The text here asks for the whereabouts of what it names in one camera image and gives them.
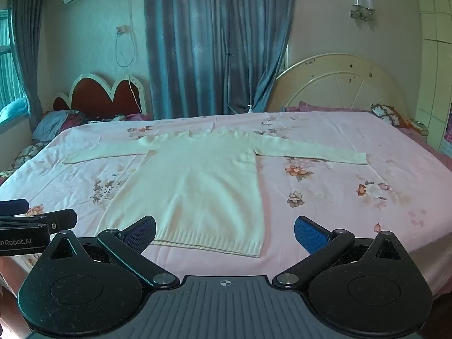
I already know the patterned quilt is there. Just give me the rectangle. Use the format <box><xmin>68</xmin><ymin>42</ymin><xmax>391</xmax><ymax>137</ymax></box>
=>
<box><xmin>0</xmin><ymin>143</ymin><xmax>47</xmax><ymax>185</ymax></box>

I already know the purple cloth bundle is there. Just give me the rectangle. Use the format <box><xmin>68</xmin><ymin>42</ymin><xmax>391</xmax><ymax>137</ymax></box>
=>
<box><xmin>282</xmin><ymin>101</ymin><xmax>375</xmax><ymax>114</ymax></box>

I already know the bedside table clutter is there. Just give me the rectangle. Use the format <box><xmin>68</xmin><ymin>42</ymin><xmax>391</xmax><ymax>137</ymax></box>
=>
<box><xmin>405</xmin><ymin>119</ymin><xmax>430</xmax><ymax>137</ymax></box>

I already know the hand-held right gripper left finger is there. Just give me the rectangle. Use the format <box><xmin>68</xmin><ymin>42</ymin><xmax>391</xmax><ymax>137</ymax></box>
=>
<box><xmin>38</xmin><ymin>215</ymin><xmax>181</xmax><ymax>288</ymax></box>

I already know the white heart headboard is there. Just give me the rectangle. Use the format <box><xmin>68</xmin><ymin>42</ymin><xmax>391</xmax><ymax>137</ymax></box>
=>
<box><xmin>53</xmin><ymin>73</ymin><xmax>149</xmax><ymax>121</ymax></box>

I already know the wall lamp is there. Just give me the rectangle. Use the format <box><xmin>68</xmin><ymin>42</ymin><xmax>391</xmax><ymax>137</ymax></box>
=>
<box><xmin>349</xmin><ymin>0</ymin><xmax>376</xmax><ymax>20</ymax></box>

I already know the grey curtain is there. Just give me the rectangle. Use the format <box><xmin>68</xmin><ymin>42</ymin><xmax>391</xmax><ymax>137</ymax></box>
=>
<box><xmin>7</xmin><ymin>0</ymin><xmax>49</xmax><ymax>132</ymax></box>

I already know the blue curtain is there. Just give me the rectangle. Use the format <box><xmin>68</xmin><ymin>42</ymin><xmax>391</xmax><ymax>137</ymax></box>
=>
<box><xmin>143</xmin><ymin>0</ymin><xmax>298</xmax><ymax>118</ymax></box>

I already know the cream wardrobe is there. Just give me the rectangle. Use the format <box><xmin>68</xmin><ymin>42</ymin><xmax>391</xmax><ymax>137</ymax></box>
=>
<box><xmin>414</xmin><ymin>0</ymin><xmax>452</xmax><ymax>157</ymax></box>

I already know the teal cushion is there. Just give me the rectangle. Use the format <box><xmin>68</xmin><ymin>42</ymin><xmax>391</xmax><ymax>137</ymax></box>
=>
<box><xmin>0</xmin><ymin>99</ymin><xmax>31</xmax><ymax>125</ymax></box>

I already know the patterned pillow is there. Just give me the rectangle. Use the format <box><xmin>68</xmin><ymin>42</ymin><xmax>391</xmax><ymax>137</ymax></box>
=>
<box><xmin>370</xmin><ymin>104</ymin><xmax>407</xmax><ymax>128</ymax></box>

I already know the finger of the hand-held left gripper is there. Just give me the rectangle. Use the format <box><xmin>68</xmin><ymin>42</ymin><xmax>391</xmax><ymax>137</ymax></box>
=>
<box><xmin>0</xmin><ymin>199</ymin><xmax>30</xmax><ymax>217</ymax></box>
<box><xmin>0</xmin><ymin>208</ymin><xmax>78</xmax><ymax>236</ymax></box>

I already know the pink floral bed sheet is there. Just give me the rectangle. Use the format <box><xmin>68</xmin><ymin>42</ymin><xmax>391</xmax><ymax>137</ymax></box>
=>
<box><xmin>0</xmin><ymin>110</ymin><xmax>452</xmax><ymax>302</ymax></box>

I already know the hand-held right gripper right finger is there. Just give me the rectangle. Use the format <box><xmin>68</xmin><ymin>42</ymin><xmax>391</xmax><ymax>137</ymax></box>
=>
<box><xmin>273</xmin><ymin>215</ymin><xmax>412</xmax><ymax>288</ymax></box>

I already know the window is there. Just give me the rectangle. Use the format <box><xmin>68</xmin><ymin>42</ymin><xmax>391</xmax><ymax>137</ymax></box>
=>
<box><xmin>0</xmin><ymin>8</ymin><xmax>29</xmax><ymax>111</ymax></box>

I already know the cream round headboard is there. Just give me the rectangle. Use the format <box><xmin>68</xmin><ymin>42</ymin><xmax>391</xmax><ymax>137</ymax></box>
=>
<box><xmin>266</xmin><ymin>53</ymin><xmax>409</xmax><ymax>121</ymax></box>

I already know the white knit sweater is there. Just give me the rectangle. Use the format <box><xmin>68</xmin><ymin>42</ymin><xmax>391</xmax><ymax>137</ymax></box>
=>
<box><xmin>63</xmin><ymin>130</ymin><xmax>368</xmax><ymax>258</ymax></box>

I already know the blue pillow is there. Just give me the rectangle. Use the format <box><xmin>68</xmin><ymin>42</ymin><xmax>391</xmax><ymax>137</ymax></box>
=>
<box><xmin>32</xmin><ymin>110</ymin><xmax>87</xmax><ymax>140</ymax></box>

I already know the white cable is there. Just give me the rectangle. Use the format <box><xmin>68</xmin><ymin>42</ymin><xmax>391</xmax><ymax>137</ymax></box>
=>
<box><xmin>115</xmin><ymin>0</ymin><xmax>139</xmax><ymax>68</ymax></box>

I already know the pile of clothes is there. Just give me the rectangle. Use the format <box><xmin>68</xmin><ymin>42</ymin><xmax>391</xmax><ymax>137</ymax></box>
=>
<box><xmin>85</xmin><ymin>113</ymin><xmax>151</xmax><ymax>125</ymax></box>

